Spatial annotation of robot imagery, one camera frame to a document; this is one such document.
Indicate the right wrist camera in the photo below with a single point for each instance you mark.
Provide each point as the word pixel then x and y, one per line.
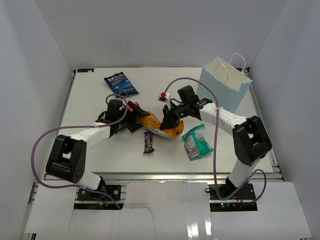
pixel 164 97

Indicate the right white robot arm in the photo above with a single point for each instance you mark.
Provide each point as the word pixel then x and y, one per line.
pixel 250 139

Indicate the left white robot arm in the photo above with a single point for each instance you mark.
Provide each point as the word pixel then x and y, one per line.
pixel 67 159

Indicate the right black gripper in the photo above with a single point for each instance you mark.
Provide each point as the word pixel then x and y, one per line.
pixel 169 120

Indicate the aluminium table frame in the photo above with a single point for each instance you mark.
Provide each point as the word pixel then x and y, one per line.
pixel 120 158

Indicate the green Fox's candy packet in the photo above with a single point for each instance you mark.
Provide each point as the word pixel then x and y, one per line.
pixel 119 128

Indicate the purple M&M's packet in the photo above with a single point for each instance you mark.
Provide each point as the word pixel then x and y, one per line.
pixel 148 143

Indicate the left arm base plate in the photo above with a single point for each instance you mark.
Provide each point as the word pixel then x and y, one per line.
pixel 113 190

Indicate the blue chips bag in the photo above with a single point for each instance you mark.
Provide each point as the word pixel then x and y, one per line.
pixel 121 85

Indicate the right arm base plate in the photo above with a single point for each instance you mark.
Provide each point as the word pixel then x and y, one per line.
pixel 245 193

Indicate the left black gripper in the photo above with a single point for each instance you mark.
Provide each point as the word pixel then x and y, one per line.
pixel 134 127

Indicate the white front cover board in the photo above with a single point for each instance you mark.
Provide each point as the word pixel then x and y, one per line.
pixel 169 211

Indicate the orange chips bag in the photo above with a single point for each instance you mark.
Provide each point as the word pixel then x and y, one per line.
pixel 152 124

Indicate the light blue paper bag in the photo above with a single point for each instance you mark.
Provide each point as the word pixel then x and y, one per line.
pixel 222 81

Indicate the teal snack packet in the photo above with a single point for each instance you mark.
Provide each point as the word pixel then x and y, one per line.
pixel 195 143

